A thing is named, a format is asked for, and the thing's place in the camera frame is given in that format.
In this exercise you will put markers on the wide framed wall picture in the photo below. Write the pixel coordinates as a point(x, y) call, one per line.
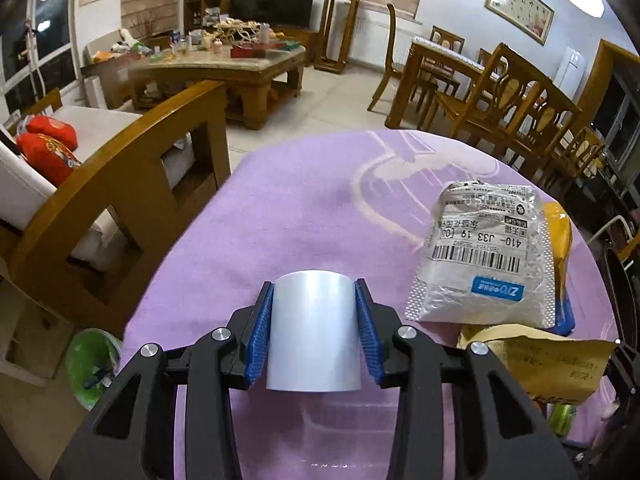
point(520, 5)

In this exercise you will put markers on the white wall radiator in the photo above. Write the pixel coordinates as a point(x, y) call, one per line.
point(372, 40)

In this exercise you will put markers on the wooden door frame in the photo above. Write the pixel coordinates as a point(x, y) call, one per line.
point(607, 67)

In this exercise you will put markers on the white tape roll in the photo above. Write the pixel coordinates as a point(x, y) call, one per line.
point(314, 330)

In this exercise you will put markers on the yellow and blue packet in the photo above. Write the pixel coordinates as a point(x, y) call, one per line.
point(560, 240)

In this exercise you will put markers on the white standing air conditioner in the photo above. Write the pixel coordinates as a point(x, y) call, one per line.
point(570, 72)

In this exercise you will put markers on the red embroidered cushion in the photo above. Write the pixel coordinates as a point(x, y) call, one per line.
point(52, 130)
point(47, 160)

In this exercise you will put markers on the purple patterned blanket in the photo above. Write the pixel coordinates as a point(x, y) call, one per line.
point(300, 220)

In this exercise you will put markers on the black flat television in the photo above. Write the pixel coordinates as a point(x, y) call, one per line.
point(272, 0)

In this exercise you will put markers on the yellow paper envelope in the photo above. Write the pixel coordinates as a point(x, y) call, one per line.
point(545, 365)

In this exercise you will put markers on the white mailer bag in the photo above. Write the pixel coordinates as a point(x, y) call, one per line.
point(480, 270)

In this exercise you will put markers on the wooden dining chair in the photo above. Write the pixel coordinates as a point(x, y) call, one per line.
point(575, 152)
point(392, 45)
point(505, 90)
point(446, 40)

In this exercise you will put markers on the white plastic chair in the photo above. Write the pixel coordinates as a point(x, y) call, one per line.
point(612, 232)

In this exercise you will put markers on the green plastic bag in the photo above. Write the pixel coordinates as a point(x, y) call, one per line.
point(87, 365)

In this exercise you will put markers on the tall wooden plant stand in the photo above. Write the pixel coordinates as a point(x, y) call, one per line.
point(345, 30)

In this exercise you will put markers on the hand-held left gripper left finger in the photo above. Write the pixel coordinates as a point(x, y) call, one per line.
point(260, 340)

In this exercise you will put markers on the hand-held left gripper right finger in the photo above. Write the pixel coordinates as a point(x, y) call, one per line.
point(371, 340)

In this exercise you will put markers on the wooden coffee table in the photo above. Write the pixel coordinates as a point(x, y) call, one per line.
point(240, 67)

